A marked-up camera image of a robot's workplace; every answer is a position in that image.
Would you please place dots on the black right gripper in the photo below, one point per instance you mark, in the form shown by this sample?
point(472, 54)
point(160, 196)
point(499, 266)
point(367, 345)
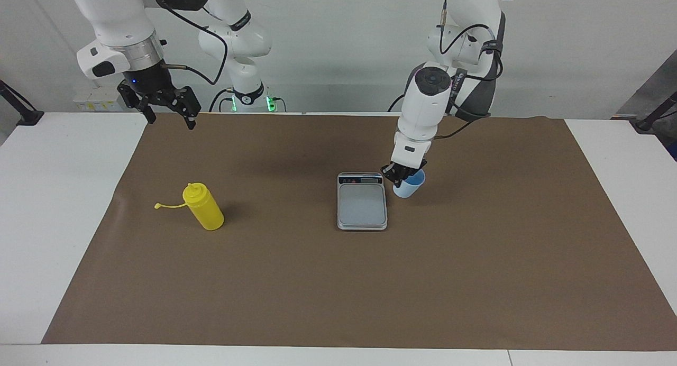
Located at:
point(151, 79)

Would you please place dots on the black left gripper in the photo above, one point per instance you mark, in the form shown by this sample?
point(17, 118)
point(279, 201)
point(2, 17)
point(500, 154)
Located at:
point(406, 171)

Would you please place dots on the light blue plastic cup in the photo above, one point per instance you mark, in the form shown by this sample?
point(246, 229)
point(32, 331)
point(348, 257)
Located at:
point(408, 190)

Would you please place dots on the yellow squeeze bottle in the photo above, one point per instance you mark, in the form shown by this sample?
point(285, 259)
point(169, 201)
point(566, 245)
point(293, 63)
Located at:
point(209, 212)

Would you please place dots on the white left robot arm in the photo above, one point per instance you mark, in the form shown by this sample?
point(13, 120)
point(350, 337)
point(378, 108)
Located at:
point(423, 112)

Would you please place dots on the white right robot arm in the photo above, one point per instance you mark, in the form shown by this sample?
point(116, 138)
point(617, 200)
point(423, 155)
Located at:
point(113, 17)

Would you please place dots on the silver digital kitchen scale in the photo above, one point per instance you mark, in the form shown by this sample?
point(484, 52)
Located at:
point(362, 204)

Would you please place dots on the black clamp stand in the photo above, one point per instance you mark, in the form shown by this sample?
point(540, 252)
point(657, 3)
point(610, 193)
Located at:
point(646, 124)
point(29, 116)

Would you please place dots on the brown paper mat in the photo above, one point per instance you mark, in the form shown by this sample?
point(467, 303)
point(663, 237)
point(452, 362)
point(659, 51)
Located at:
point(317, 292)

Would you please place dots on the white wall socket strip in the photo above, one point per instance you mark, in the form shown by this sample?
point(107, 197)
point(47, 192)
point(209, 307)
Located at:
point(98, 101)

